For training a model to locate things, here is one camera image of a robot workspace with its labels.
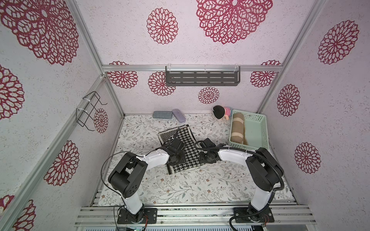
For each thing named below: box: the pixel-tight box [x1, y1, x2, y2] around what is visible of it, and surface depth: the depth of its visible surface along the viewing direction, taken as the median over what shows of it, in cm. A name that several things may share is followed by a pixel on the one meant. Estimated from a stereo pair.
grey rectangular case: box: [152, 110, 173, 119], surface depth 119 cm
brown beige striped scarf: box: [230, 112, 249, 145], surface depth 107 cm
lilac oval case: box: [171, 108, 186, 123], surface depth 119 cm
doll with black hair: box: [211, 104, 231, 121], surface depth 118 cm
